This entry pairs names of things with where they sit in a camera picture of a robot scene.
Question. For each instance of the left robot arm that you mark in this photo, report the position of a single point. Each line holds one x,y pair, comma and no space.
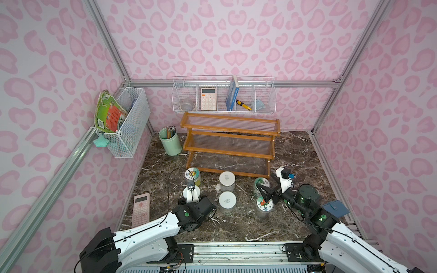
115,252

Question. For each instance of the clear tape roll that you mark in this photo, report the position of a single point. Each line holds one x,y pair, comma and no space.
187,106

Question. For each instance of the green red children's book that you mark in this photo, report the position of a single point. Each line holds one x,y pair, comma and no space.
109,115

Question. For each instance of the mint green pencil cup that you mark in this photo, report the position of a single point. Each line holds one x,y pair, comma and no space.
172,146

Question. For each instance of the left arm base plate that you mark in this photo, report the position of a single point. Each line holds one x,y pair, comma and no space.
179,253

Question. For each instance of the white wire wall basket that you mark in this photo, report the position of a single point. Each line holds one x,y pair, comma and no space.
187,89

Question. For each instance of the white remote control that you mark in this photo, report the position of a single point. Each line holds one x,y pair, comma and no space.
141,210

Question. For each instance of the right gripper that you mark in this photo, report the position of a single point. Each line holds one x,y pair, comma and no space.
273,196

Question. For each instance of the mint star-shaped hook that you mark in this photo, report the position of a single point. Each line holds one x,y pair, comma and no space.
101,141

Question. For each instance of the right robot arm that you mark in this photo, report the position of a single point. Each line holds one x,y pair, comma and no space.
330,239

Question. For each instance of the blue wallet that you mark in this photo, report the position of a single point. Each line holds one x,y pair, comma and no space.
336,208

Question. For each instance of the tomato lid seed jar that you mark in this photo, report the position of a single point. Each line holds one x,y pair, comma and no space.
263,208

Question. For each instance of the tall white-lid seed jar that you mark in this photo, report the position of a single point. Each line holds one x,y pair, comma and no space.
227,181

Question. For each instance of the green leaf lid seed jar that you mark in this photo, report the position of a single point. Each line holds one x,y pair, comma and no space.
260,181

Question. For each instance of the grey blue cloth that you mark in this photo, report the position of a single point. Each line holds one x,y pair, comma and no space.
259,105

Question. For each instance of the pink white calculator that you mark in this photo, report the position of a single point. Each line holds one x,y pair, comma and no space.
208,99

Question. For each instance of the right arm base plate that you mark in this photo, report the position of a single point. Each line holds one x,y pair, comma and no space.
297,253

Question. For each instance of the sunflower lid seed jar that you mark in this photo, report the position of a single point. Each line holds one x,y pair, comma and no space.
192,175

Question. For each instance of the yellow black utility knife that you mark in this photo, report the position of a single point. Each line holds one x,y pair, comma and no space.
243,105

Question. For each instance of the white mesh side basket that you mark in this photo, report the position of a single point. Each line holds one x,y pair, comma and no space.
124,143

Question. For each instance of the wooden three-tier shelf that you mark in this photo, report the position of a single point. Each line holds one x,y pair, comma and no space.
231,136

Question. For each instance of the coloured pencils bundle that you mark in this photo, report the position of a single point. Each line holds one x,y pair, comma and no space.
171,131

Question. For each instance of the green label jar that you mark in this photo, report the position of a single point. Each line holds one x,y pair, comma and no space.
227,202

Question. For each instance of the blue book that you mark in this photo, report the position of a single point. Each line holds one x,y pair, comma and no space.
232,93

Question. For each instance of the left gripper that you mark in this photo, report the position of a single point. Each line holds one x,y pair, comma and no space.
193,198

